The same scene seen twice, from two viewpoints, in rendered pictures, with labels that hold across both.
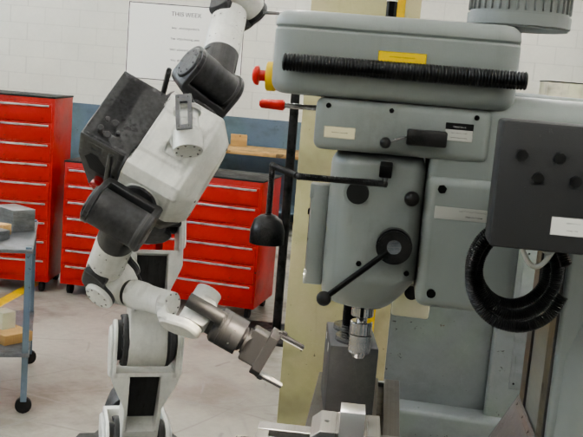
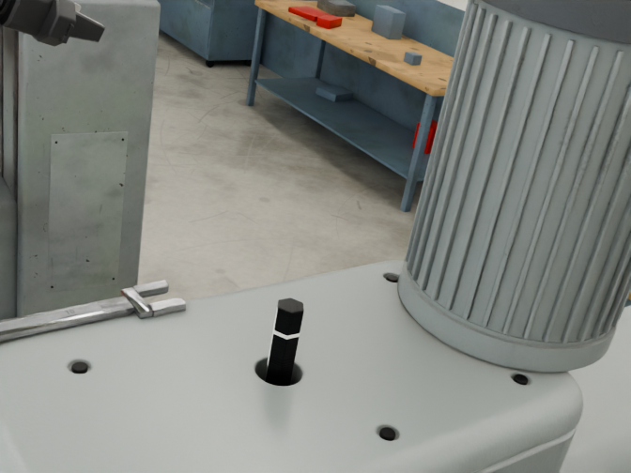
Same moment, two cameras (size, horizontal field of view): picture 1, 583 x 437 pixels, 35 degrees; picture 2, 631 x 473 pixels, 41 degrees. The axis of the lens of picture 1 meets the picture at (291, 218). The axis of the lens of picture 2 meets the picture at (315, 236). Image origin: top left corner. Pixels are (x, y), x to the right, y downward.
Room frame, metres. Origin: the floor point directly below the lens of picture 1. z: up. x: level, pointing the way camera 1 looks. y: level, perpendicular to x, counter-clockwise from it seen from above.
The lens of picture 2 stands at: (1.51, 0.20, 2.27)
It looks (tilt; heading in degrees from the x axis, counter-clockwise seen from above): 26 degrees down; 315
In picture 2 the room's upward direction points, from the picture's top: 11 degrees clockwise
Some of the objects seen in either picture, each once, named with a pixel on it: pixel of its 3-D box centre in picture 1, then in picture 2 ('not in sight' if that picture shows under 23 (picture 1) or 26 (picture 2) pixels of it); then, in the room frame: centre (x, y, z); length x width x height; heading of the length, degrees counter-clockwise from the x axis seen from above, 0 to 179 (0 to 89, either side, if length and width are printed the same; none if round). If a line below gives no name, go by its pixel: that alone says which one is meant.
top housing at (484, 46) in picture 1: (394, 61); (280, 445); (1.88, -0.18, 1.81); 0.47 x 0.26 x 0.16; 84
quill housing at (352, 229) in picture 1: (372, 226); not in sight; (1.88, -0.17, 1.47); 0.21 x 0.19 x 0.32; 174
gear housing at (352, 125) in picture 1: (401, 127); not in sight; (1.88, -0.21, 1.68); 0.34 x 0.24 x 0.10; 84
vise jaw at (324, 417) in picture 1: (324, 429); not in sight; (1.88, -0.11, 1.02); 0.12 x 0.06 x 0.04; 176
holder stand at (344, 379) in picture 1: (348, 367); not in sight; (2.29, -0.18, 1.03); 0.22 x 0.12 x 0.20; 1
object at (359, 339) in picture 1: (359, 338); not in sight; (1.89, -0.16, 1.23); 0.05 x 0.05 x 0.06
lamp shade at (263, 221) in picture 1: (267, 228); not in sight; (1.88, 0.05, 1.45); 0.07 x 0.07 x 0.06
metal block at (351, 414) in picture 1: (351, 421); not in sight; (1.88, -0.16, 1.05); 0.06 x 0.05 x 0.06; 176
